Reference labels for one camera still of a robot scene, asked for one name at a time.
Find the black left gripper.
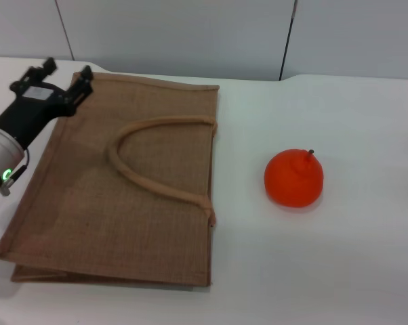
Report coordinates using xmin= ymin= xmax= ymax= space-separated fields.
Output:
xmin=0 ymin=56 xmax=94 ymax=149

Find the brown jute handbag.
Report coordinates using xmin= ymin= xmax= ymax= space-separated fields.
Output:
xmin=0 ymin=71 xmax=221 ymax=290

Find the orange fruit with stem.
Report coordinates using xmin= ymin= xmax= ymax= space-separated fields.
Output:
xmin=264 ymin=148 xmax=325 ymax=208

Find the black cable with metal plug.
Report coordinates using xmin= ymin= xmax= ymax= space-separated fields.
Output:
xmin=0 ymin=147 xmax=31 ymax=197

